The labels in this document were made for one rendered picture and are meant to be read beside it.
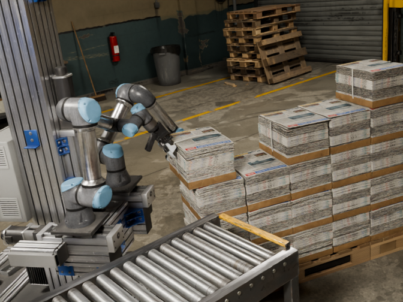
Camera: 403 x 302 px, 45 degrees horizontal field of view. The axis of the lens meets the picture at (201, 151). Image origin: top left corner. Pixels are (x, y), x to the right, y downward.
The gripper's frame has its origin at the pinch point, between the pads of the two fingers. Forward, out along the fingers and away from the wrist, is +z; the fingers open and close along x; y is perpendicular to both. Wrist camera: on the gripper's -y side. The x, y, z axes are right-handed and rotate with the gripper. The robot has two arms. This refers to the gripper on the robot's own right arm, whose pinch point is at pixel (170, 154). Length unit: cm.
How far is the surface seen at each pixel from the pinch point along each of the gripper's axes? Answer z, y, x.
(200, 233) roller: 14, -15, -60
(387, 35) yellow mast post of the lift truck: 54, 174, 33
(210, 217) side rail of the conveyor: 18, -7, -49
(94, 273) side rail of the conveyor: -12, -59, -70
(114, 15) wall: 13, 114, 711
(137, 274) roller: -3, -45, -79
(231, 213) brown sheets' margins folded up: 44.5, 4.6, -18.6
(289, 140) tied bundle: 34, 58, -18
